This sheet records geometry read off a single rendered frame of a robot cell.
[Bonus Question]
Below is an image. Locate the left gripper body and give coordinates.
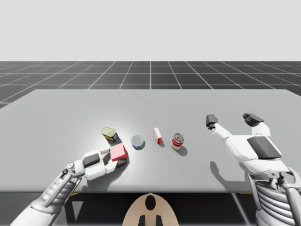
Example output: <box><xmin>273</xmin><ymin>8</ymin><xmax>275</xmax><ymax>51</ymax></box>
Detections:
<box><xmin>82</xmin><ymin>151</ymin><xmax>116</xmax><ymax>181</ymax></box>

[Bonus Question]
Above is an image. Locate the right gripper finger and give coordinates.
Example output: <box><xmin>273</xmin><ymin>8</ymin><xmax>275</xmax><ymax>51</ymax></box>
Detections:
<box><xmin>242</xmin><ymin>113</ymin><xmax>271</xmax><ymax>137</ymax></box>
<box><xmin>205</xmin><ymin>113</ymin><xmax>233</xmax><ymax>142</ymax></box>

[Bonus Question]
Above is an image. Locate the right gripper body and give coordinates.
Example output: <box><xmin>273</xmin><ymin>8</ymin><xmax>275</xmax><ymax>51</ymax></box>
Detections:
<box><xmin>225</xmin><ymin>134</ymin><xmax>290</xmax><ymax>174</ymax></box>

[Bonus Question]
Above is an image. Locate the pink cube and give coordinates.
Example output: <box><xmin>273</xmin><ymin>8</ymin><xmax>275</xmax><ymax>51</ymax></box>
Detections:
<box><xmin>109</xmin><ymin>143</ymin><xmax>128</xmax><ymax>162</ymax></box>

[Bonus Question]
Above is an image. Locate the green and blue rectangular can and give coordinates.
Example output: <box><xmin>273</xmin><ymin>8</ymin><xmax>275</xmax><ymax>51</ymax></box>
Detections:
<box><xmin>101</xmin><ymin>127</ymin><xmax>119</xmax><ymax>143</ymax></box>

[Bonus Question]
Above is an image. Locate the blue flat can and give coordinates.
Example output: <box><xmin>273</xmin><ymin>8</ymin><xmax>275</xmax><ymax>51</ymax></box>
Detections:
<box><xmin>131</xmin><ymin>134</ymin><xmax>145</xmax><ymax>150</ymax></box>

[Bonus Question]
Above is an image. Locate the red and white can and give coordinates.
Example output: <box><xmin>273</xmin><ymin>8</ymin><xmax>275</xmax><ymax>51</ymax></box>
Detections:
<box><xmin>170</xmin><ymin>132</ymin><xmax>185</xmax><ymax>151</ymax></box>

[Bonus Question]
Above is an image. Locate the red and white carton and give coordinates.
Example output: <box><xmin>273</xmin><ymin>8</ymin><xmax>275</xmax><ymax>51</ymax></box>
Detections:
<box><xmin>153</xmin><ymin>127</ymin><xmax>163</xmax><ymax>144</ymax></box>

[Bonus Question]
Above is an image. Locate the tan robot part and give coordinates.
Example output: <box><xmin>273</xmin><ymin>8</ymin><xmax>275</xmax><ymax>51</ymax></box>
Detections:
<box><xmin>122</xmin><ymin>193</ymin><xmax>180</xmax><ymax>226</ymax></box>

